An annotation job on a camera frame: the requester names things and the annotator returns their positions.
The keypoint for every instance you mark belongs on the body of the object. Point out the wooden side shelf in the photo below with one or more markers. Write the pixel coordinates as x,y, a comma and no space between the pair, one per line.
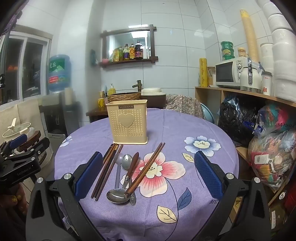
212,97

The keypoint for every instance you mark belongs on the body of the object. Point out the white microwave oven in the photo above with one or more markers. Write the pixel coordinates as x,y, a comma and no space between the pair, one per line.
228,72

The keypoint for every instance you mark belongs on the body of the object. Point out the bronze faucet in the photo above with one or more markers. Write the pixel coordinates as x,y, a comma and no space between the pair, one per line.
138,85

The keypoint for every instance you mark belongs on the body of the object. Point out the brown chopstick pair right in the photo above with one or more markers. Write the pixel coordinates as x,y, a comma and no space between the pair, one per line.
143,172

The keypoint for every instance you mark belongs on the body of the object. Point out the brown chopstick bundle left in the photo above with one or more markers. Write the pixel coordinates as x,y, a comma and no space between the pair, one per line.
109,161

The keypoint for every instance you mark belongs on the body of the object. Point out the small steel spoon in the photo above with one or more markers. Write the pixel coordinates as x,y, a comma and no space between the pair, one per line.
126,164

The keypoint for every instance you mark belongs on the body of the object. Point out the wooden framed mirror shelf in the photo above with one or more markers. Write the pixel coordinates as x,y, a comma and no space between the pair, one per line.
132,45

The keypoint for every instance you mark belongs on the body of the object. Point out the stack of white cups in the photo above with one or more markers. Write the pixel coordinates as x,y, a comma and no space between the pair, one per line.
283,51

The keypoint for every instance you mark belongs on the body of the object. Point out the beige perforated cutlery holder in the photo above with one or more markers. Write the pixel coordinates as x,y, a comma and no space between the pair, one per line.
128,121

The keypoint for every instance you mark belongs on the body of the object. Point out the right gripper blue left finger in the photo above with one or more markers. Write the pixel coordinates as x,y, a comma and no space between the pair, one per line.
85,175

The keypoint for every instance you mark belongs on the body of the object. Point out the woven basket sink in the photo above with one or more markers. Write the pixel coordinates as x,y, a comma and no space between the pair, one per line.
124,96

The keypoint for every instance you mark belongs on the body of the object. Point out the black garbage bag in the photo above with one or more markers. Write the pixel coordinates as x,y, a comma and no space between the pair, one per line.
237,115

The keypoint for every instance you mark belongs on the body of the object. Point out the purple floral tablecloth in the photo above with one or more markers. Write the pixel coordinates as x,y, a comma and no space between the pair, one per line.
173,203

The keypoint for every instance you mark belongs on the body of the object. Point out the translucent plastic spoon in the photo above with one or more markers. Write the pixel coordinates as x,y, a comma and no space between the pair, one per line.
118,170

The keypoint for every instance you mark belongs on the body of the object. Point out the blue water jug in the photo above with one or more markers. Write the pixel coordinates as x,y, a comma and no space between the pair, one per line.
59,73

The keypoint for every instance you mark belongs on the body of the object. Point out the yellow paper roll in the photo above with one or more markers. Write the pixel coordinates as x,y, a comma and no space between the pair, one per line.
203,72

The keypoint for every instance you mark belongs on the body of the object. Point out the water dispenser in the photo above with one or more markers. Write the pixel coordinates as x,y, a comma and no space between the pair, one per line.
60,115

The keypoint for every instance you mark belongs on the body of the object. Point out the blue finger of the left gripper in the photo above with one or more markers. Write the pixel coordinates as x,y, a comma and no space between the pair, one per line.
15,143

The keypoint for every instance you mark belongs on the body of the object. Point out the wooden handled steel spoon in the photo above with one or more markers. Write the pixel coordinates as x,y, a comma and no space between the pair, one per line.
120,195

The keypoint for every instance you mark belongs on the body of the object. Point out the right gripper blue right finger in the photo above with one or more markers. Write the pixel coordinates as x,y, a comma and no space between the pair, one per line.
211,174

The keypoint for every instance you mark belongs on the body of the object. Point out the colourful trash bag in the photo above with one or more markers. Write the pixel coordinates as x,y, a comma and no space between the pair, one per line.
271,152

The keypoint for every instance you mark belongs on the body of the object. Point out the yellow mug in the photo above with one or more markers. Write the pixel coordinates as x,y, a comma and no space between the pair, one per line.
101,104

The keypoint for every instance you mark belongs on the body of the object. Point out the green noodle cup stack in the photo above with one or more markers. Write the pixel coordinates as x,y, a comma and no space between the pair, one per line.
227,50

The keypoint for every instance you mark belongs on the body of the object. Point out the floral fabric chair cover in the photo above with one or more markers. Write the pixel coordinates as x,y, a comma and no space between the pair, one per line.
184,104

